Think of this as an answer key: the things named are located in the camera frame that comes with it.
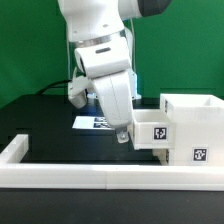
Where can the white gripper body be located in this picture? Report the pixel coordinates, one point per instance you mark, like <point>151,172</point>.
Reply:
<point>106,66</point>

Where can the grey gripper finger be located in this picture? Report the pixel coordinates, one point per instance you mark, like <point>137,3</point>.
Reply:
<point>122,135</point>

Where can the white drawer tray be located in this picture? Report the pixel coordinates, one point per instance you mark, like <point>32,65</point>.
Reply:
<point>151,129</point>
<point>165,156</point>

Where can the white drawer cabinet box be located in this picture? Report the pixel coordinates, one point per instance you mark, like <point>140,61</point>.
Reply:
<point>199,129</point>

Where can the white front drawer tray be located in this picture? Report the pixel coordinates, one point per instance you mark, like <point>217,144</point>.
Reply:
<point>165,156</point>

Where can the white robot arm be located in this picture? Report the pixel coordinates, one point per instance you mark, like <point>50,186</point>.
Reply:
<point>94,22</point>

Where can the white marker tag sheet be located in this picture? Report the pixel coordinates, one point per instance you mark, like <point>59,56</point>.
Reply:
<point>91,122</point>

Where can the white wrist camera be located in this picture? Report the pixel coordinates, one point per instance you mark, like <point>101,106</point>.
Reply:
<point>78,89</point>

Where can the white U-shaped border frame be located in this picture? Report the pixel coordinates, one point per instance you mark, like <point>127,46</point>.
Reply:
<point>14,173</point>

